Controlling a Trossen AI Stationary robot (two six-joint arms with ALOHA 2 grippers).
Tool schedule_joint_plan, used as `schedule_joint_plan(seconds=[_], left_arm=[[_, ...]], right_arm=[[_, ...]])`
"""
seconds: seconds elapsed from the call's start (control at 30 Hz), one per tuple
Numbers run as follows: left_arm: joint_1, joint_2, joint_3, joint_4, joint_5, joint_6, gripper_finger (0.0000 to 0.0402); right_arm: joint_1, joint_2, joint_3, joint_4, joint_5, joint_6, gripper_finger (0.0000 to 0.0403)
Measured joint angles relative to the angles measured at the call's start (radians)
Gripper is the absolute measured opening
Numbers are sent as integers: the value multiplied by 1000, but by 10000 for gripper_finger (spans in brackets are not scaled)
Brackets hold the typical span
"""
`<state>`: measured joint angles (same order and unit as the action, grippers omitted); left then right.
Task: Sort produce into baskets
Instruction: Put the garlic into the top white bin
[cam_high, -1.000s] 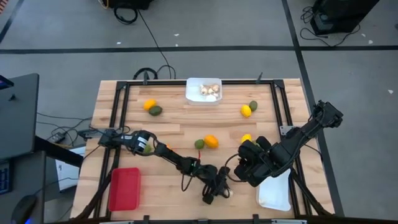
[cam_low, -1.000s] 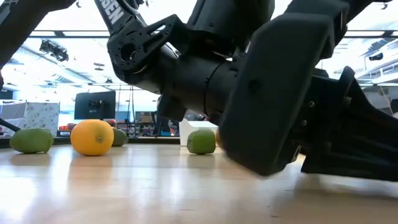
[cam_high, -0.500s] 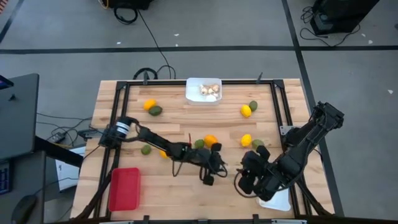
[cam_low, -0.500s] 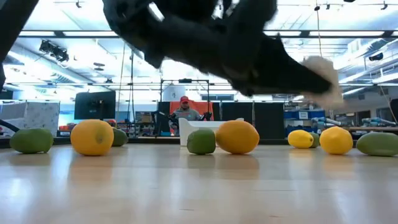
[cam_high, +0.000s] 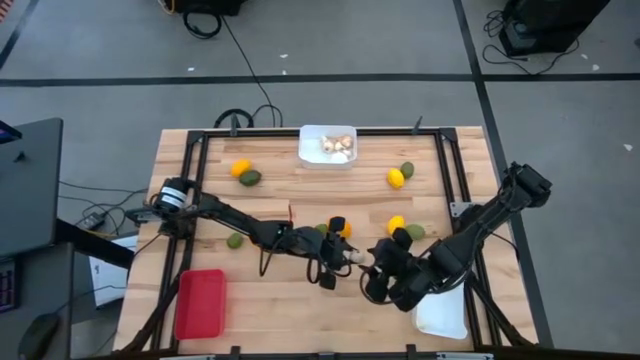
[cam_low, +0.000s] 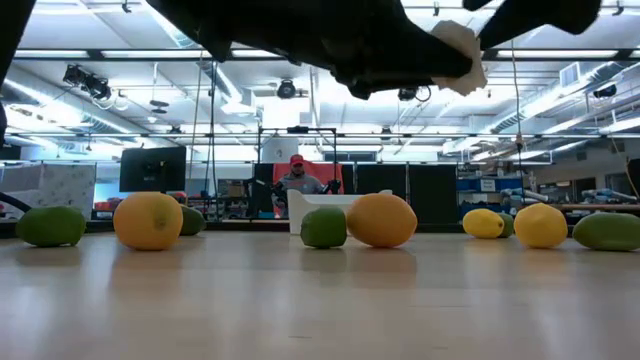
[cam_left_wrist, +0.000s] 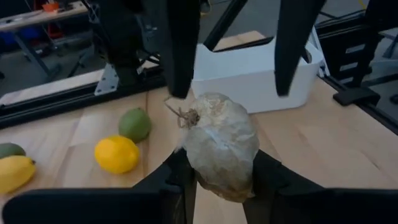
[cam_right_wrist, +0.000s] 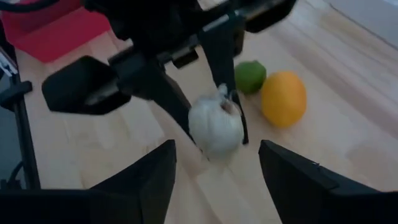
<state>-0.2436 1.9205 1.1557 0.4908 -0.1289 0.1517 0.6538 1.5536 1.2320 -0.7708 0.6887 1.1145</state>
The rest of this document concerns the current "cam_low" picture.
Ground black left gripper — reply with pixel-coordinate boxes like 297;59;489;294
219;0;474;100

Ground beige knobbly garlic bulb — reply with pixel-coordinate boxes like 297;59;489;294
430;19;489;97

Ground orange citrus fruit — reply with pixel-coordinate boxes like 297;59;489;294
345;192;419;249
112;191;185;252

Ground yellow lemon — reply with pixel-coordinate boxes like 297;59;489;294
513;202;569;250
461;207;506;240

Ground black partition panel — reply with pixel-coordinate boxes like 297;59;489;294
408;163;459;226
355;163;408;197
252;163;275;217

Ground person in red cap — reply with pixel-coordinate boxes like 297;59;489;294
272;160;345;195

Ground blue storage shelf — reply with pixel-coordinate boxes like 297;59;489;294
455;174;525;217

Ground white plastic basket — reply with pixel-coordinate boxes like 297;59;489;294
286;188;394;236

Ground green lime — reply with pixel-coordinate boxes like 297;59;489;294
299;206;348;250
14;205;87;248

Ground wooden workbench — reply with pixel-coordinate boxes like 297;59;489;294
547;202;640;214

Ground black computer monitor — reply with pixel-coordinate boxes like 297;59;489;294
118;145;188;194

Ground grey patterned partition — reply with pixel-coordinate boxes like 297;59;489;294
0;162;97;221

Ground black background rig frame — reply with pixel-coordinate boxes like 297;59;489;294
256;125;340;196

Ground black hanging cord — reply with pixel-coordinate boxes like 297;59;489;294
509;39;526;156

